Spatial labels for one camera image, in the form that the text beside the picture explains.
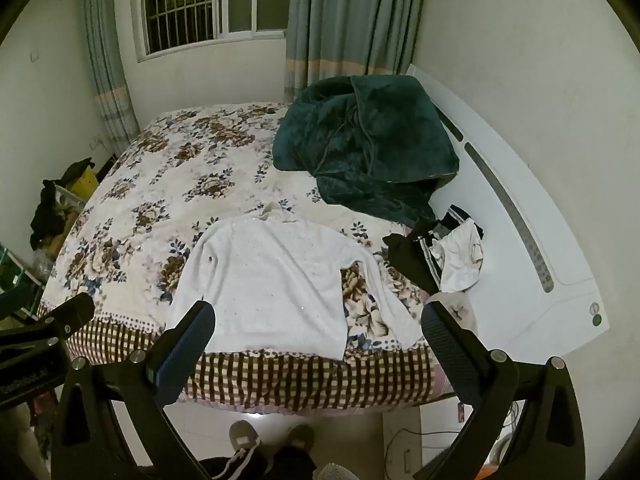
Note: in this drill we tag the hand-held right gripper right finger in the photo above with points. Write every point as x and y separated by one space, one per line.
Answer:
450 347

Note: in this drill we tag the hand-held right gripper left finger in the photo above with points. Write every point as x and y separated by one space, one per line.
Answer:
187 347

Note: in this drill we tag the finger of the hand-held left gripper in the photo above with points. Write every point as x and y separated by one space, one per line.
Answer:
67 316

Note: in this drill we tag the white knit sweater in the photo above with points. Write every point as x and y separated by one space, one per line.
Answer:
272 285

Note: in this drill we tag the white small garment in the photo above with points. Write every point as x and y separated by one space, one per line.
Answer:
462 260

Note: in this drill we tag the black garment with striped trim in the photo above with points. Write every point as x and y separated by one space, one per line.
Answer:
410 255

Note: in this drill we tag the grey sneaker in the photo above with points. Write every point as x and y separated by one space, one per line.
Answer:
244 435
301 437

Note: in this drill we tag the black cloth pile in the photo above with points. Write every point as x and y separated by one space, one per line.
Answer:
47 210

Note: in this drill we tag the white bed headboard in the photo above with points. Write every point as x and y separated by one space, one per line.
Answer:
525 240

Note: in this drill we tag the yellow box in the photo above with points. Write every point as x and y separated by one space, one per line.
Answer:
84 182

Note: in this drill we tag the floral bed sheet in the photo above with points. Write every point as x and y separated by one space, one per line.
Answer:
150 200

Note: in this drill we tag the dark green plush blanket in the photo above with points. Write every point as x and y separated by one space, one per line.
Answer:
370 150

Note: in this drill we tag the barred window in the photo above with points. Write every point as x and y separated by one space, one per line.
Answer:
200 5

